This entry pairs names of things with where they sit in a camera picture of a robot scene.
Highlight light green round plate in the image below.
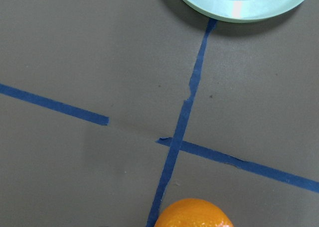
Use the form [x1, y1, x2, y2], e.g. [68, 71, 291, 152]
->
[183, 0, 305, 23]

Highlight orange fruit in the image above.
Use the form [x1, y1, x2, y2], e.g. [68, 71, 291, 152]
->
[155, 198, 233, 227]

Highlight blue tape grid lines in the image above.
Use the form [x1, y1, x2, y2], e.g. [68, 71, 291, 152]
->
[0, 18, 319, 227]

